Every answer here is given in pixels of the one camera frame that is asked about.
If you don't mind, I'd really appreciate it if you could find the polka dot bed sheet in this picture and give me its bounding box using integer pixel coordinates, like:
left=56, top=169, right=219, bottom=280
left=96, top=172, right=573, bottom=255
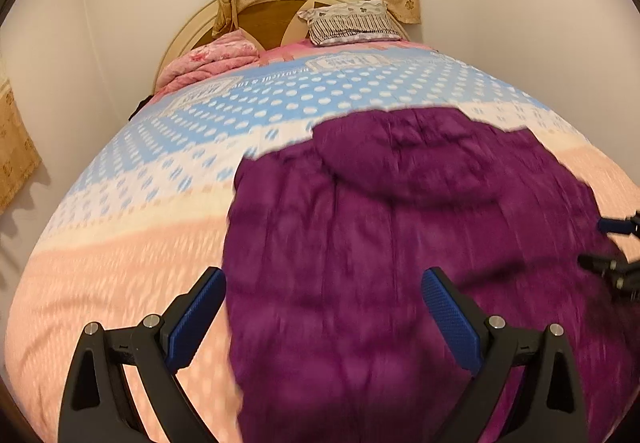
left=5, top=40, right=640, bottom=443

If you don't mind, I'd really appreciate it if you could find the purple hooded puffer jacket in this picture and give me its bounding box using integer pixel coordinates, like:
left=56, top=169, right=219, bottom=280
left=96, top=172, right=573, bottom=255
left=224, top=106, right=640, bottom=443

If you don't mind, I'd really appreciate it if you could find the pink folded blanket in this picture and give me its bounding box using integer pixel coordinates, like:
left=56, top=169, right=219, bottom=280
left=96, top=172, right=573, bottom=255
left=156, top=30, right=261, bottom=91

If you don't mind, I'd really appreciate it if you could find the cream wooden headboard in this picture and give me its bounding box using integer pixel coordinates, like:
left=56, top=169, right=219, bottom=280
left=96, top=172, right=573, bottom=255
left=152, top=0, right=406, bottom=94

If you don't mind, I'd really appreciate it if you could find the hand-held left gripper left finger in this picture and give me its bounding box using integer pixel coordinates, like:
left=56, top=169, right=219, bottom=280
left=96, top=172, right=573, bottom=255
left=57, top=266, right=227, bottom=443

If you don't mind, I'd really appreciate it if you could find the striped pillow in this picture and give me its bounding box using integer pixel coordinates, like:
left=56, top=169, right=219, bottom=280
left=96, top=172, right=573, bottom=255
left=297, top=0, right=402, bottom=46

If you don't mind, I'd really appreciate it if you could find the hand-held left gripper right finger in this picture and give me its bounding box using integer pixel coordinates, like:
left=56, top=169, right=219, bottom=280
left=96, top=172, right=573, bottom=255
left=421, top=266, right=590, bottom=443

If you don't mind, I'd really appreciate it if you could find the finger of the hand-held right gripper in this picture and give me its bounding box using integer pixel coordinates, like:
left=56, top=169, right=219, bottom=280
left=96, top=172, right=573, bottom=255
left=597, top=210, right=640, bottom=239
left=577, top=253, right=640, bottom=304

